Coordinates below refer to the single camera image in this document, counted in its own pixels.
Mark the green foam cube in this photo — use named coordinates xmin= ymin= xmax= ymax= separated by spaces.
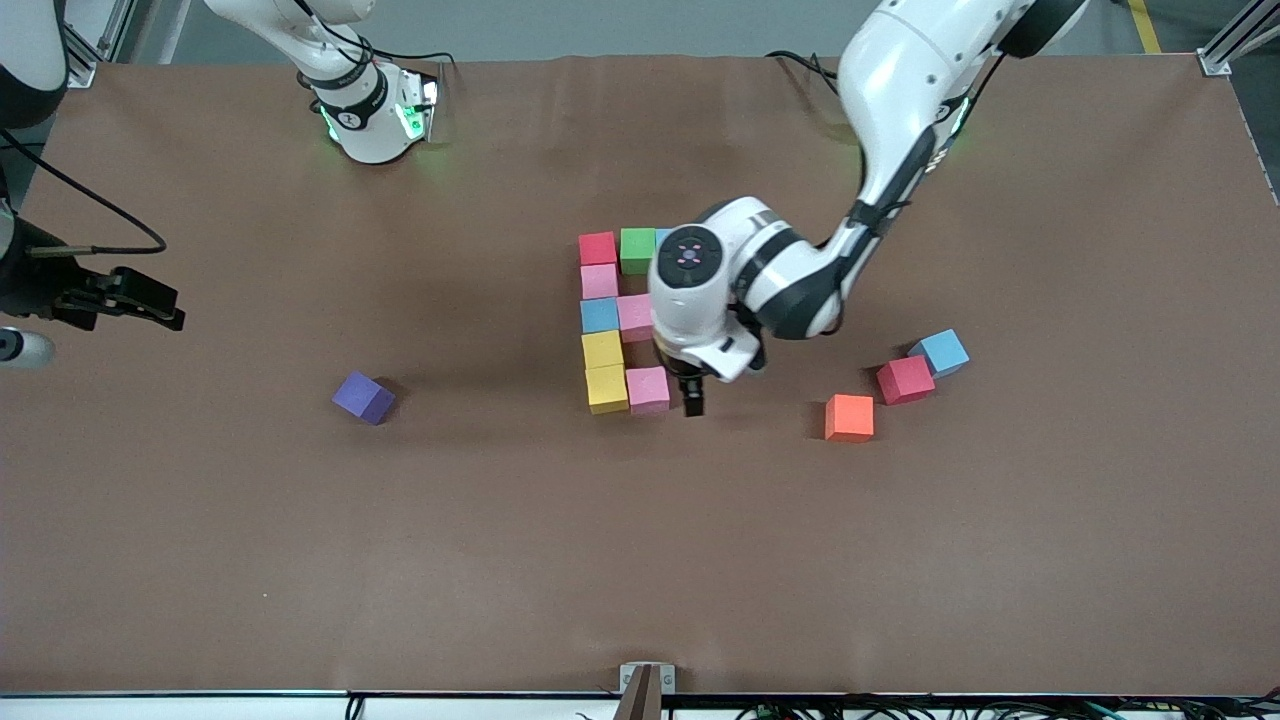
xmin=620 ymin=227 xmax=658 ymax=276

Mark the orange foam cube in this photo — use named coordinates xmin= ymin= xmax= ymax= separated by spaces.
xmin=824 ymin=393 xmax=875 ymax=443

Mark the purple foam cube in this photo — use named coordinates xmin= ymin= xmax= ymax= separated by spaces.
xmin=331 ymin=370 xmax=396 ymax=426

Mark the brown table cover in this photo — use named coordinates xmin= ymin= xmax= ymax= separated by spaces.
xmin=0 ymin=50 xmax=1280 ymax=696

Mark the aluminium frame extrusion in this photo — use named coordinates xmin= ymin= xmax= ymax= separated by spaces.
xmin=1197 ymin=0 xmax=1280 ymax=78
xmin=60 ymin=0 xmax=98 ymax=89
xmin=97 ymin=0 xmax=161 ymax=63

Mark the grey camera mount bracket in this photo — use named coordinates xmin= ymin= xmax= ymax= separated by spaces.
xmin=612 ymin=662 xmax=678 ymax=720

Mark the black base cable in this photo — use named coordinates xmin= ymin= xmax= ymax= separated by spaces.
xmin=765 ymin=50 xmax=841 ymax=86

